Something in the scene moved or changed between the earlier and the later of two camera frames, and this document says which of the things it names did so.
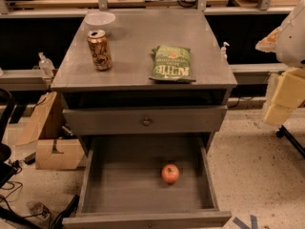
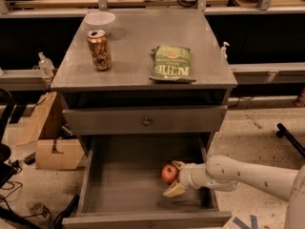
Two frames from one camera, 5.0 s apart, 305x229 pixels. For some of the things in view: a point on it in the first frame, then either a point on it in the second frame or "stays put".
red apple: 170,173 stays put
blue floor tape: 254,222 stays put
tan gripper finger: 269,43 → 193,176
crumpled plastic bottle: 38,209 stays put
